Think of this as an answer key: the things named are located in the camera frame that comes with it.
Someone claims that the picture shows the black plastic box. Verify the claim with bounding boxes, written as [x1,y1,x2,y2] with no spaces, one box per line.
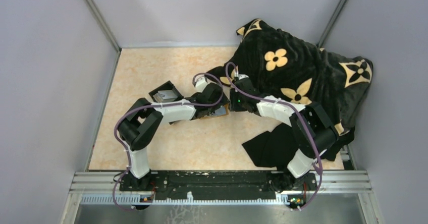
[148,81,184,103]

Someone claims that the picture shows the white card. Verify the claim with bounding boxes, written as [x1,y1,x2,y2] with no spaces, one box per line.
[154,90,178,103]

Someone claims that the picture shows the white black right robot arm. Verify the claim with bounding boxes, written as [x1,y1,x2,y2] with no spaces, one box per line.
[230,75,339,190]

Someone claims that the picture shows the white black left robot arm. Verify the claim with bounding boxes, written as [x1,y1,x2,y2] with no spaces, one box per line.
[114,83,229,191]

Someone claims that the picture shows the black floral blanket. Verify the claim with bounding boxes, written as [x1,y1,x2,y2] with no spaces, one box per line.
[209,19,374,161]

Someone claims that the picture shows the black cloth piece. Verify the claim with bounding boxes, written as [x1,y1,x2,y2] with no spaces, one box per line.
[242,124,299,170]

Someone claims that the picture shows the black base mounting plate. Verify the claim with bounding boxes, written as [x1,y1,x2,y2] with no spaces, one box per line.
[119,171,317,201]

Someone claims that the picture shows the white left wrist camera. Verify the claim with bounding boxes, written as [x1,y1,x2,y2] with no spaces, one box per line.
[194,76,208,92]

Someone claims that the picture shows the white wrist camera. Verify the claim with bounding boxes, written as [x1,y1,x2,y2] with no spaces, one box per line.
[235,74,248,80]
[194,76,208,92]

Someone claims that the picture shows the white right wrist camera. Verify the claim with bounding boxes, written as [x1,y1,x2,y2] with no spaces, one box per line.
[235,74,248,80]

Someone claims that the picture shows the aluminium front rail frame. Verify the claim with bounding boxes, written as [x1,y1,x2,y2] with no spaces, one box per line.
[69,171,372,205]

